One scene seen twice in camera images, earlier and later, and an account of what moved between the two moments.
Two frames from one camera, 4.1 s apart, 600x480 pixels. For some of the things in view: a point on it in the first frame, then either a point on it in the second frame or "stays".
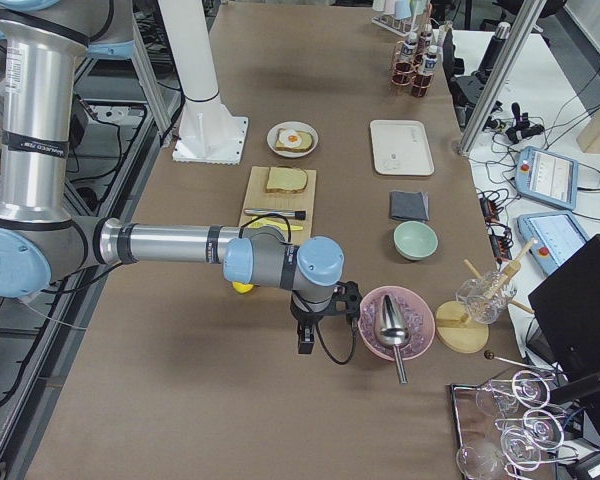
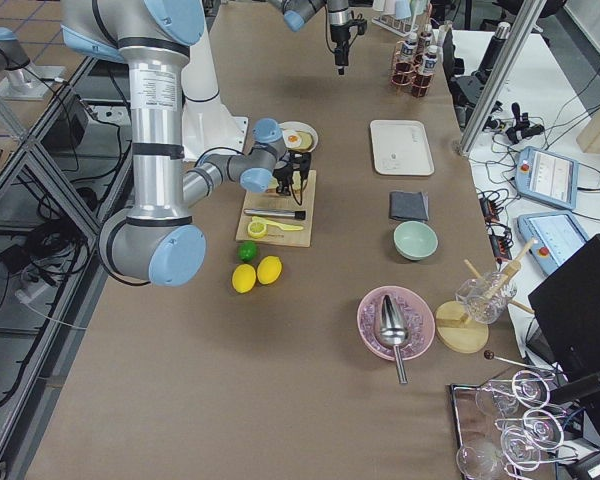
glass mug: (485, 298) stays
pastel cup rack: (401, 17) stays
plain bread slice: (287, 179) stays
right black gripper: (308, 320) → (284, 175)
